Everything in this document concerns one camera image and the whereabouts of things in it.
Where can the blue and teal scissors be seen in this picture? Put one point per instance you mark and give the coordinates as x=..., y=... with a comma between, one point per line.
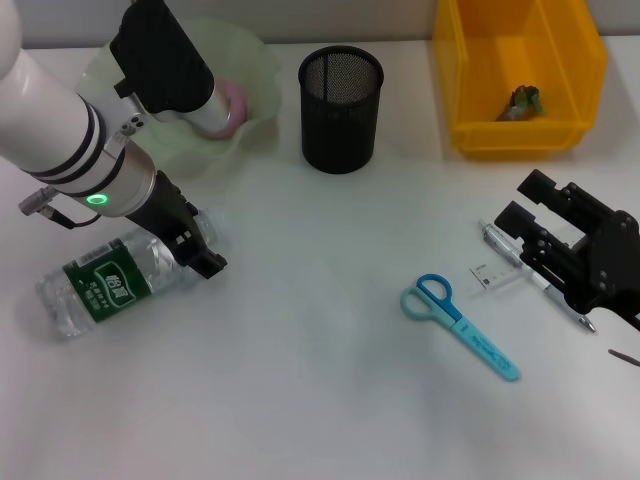
x=435, y=305

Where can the pale green glass fruit bowl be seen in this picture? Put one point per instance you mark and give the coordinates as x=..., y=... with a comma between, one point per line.
x=250, y=75

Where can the clear green-label water bottle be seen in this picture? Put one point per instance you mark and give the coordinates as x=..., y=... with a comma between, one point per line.
x=110, y=285

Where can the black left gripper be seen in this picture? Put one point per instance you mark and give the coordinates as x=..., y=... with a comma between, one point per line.
x=162, y=210

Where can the black mesh pen cup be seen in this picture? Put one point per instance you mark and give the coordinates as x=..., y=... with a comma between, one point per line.
x=340, y=120

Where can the yellow plastic storage bin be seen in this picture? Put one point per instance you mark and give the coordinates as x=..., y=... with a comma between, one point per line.
x=485, y=100

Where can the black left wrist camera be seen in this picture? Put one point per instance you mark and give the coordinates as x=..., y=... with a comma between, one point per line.
x=160, y=60

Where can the clear plastic ruler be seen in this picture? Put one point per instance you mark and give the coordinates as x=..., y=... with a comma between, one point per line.
x=492, y=275

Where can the silver mechanical pen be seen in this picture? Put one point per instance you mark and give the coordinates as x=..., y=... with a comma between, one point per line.
x=500, y=242

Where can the green plastic wrapper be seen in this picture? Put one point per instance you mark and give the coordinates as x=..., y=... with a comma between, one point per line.
x=522, y=102

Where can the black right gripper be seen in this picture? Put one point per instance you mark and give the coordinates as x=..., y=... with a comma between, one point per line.
x=615, y=265

